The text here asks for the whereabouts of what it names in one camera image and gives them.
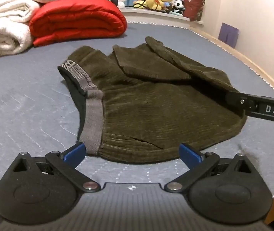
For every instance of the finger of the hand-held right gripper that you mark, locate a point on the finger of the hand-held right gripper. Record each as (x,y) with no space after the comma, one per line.
(238,99)

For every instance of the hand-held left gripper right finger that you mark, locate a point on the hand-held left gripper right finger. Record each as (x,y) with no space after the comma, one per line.
(189,155)

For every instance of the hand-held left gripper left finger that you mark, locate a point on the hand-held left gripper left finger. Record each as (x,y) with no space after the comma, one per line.
(75,153)

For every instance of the grey mattress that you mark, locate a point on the grey mattress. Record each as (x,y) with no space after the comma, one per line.
(31,101)

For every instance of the red cushion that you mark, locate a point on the red cushion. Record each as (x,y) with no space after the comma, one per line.
(194,6)

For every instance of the panda plush toy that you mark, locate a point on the panda plush toy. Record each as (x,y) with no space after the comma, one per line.
(179,6)

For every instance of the white window ledge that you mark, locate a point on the white window ledge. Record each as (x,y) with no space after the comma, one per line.
(151,15)

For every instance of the red folded quilt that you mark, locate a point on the red folded quilt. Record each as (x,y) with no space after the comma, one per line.
(79,19)

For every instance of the white folded blanket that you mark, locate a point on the white folded blanket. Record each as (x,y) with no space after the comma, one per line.
(2,28)

